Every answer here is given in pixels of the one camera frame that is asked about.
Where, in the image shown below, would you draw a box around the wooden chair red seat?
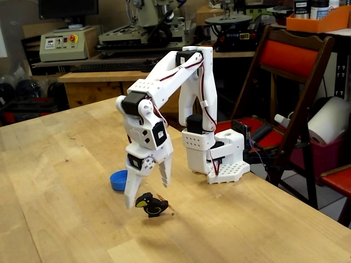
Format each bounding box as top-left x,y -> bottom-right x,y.
319,164 -> 351,228

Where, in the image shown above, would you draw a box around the black hand tool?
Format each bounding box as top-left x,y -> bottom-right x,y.
141,58 -> 162,73

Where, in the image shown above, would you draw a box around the black can grey label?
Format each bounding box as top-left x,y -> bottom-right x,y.
293,0 -> 310,19

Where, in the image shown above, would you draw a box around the white board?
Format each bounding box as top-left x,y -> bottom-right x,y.
0,27 -> 8,58

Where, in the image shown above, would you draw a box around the blue plastic lid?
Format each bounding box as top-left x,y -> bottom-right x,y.
110,169 -> 129,192

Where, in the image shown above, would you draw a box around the wooden workbench cabinet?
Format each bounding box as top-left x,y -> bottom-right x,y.
58,68 -> 198,129

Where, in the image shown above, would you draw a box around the white paper towel roll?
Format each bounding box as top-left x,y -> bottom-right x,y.
307,96 -> 351,146

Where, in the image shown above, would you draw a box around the cardboard box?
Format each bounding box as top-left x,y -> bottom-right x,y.
195,4 -> 224,26

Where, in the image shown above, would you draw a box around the purple and black wire bundle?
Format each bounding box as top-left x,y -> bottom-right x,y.
244,136 -> 273,181

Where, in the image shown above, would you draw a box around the white can blue label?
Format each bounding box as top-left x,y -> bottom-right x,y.
310,0 -> 330,20

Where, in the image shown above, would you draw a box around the wooden folding chair red cushions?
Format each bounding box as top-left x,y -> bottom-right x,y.
215,25 -> 336,210

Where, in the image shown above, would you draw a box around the orange tray box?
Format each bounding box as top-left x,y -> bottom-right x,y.
286,5 -> 351,34

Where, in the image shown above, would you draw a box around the black wooden bird toy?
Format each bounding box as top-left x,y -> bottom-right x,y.
134,192 -> 169,219

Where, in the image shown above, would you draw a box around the beige control box red button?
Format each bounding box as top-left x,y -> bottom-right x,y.
39,26 -> 99,62

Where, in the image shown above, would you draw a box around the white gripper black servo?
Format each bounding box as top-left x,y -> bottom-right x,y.
123,141 -> 174,210

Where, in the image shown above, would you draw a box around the black and red crate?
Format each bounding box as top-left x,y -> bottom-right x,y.
0,97 -> 60,125

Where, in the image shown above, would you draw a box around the grey milling machine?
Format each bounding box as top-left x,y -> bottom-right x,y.
95,0 -> 201,60

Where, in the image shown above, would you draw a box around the black scroll saw machine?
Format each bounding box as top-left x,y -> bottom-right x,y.
205,14 -> 264,53

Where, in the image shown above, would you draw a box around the black controller board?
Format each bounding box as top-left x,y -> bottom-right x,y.
231,119 -> 252,139

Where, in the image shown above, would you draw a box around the black computer monitor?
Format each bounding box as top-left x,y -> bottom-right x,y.
38,0 -> 99,20

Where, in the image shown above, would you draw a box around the white power plug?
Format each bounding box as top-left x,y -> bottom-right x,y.
274,113 -> 291,128

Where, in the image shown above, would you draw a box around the wooden bench board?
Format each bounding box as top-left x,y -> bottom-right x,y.
212,50 -> 257,59

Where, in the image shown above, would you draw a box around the black cylinder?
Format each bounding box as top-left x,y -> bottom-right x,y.
251,123 -> 273,142

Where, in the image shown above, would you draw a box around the pink plastic bin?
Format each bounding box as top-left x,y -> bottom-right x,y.
290,136 -> 349,187

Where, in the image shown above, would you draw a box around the black keyboard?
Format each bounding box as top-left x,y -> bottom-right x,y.
70,62 -> 146,73

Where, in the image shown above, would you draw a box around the black round spool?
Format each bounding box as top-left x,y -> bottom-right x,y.
0,82 -> 16,104
47,81 -> 65,100
15,79 -> 42,99

